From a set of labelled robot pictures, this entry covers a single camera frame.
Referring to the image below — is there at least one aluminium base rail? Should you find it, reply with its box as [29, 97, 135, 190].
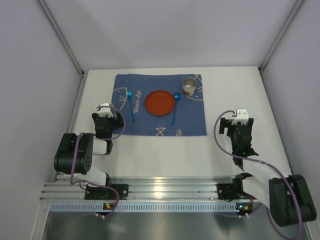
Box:
[40, 175, 233, 202]

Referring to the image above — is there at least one aluminium frame post left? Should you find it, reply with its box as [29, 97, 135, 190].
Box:
[37, 0, 85, 76]

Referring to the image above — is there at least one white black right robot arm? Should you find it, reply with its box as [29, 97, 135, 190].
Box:
[213, 114, 317, 227]

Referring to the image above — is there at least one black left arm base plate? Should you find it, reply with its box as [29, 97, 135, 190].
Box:
[84, 184, 129, 200]

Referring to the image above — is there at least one silver metal cup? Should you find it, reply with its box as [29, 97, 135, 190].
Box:
[182, 77, 197, 97]

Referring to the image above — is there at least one aluminium frame post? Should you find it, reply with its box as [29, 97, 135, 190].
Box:
[258, 0, 306, 74]
[37, 0, 85, 76]

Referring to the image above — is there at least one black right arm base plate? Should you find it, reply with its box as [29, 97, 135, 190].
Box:
[216, 183, 250, 202]

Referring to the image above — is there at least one aluminium frame post right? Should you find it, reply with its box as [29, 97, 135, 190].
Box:
[258, 0, 306, 74]

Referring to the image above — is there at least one blue placemat with yellow fish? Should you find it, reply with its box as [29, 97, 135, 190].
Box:
[111, 74, 207, 137]

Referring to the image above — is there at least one blue spoon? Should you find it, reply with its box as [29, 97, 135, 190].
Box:
[127, 91, 136, 123]
[171, 92, 181, 126]

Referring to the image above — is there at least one perforated cable duct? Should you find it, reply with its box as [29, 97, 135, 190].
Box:
[50, 201, 253, 213]

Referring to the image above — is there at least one orange round plate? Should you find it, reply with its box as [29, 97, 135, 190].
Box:
[144, 90, 175, 117]

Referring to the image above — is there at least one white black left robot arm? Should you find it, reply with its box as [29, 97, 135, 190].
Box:
[53, 111, 124, 187]

